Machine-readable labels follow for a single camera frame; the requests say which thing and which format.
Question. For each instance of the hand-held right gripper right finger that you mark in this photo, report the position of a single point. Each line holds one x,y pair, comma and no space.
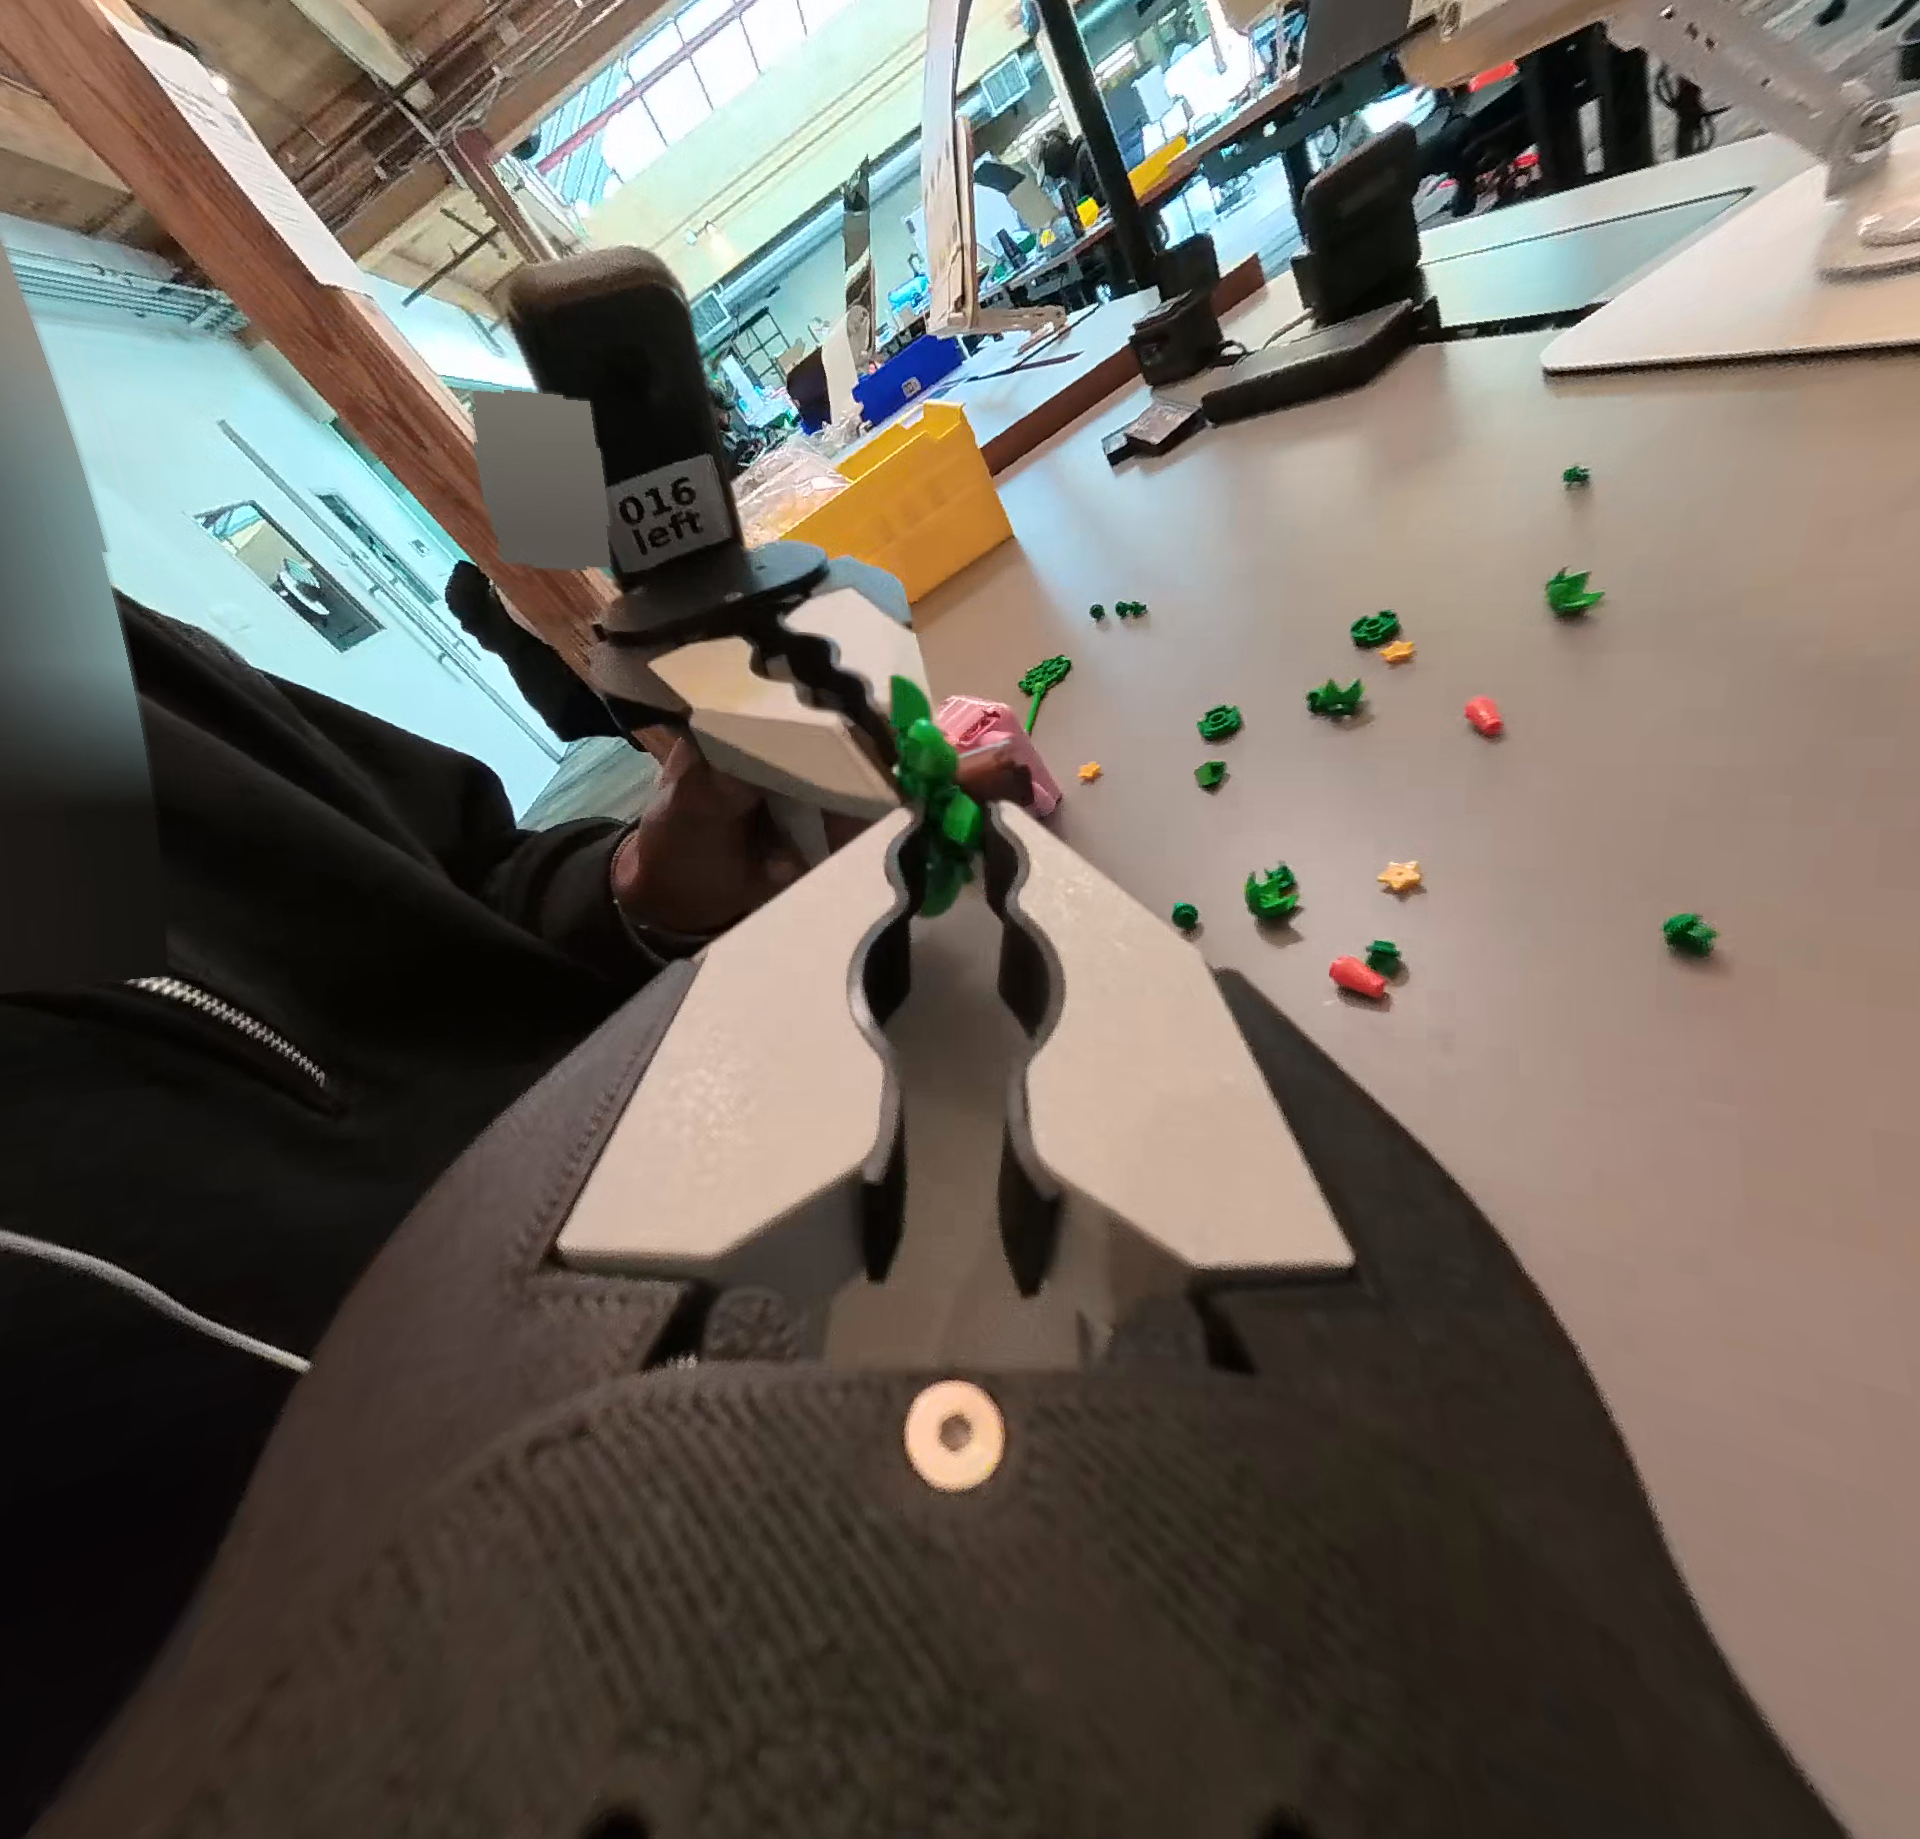
1186,1119

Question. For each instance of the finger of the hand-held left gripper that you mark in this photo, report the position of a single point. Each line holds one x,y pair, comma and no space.
781,745
876,648

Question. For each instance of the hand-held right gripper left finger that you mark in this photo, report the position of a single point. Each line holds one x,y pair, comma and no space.
736,1119

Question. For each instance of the green web plant assembly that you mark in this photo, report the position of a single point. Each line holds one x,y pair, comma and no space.
930,796

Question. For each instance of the person's left forearm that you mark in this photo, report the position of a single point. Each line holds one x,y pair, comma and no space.
571,894

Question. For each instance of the person's left hand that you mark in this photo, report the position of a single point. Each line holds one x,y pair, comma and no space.
706,864

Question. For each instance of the pink brick watering can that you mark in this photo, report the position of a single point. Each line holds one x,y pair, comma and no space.
997,729

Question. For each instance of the yellow plastic bin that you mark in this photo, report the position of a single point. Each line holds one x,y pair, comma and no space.
915,505

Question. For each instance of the green flat stem piece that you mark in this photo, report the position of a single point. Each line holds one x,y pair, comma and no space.
1047,673

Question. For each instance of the clear plastic bags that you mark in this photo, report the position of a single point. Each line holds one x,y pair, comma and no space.
787,490

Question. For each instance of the red cone brick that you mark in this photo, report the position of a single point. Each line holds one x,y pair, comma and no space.
1484,717
1357,976

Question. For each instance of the green clawed plant brick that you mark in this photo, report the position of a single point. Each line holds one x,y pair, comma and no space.
1271,894

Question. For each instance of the blue plastic bin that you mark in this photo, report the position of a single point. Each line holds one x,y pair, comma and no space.
907,378

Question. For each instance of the small black flat device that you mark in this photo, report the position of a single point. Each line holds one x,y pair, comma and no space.
1151,429

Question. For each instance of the green round plate brick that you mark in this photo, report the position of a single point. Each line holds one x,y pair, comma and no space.
1372,627
1220,724

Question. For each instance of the wooden cardboard stand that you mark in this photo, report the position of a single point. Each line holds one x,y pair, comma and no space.
946,115

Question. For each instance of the green spiky plant brick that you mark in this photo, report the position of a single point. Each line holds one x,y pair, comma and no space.
1571,592
1335,697

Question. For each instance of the paper sign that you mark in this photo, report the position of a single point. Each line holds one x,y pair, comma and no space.
240,160

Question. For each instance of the black pole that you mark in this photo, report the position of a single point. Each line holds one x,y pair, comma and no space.
1086,100

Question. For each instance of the black flat bar device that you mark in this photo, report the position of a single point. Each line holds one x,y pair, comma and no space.
1320,364

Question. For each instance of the person's black jacket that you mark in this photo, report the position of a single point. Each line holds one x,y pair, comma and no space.
226,969

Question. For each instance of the black desktop device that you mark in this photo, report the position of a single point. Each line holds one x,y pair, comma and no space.
1357,219

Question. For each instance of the white monitor stand base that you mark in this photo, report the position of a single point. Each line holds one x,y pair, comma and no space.
1695,310

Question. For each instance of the black camera box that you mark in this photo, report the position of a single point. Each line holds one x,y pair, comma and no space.
1177,325

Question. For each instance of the wooden post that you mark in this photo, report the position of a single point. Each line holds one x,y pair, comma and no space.
226,219

